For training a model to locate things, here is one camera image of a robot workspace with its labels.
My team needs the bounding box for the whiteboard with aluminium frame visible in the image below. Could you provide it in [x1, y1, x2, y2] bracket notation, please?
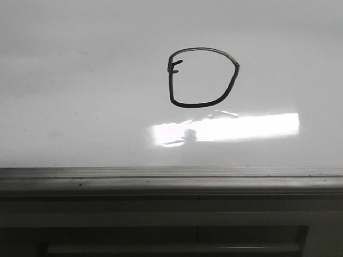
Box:
[1, 1, 342, 197]

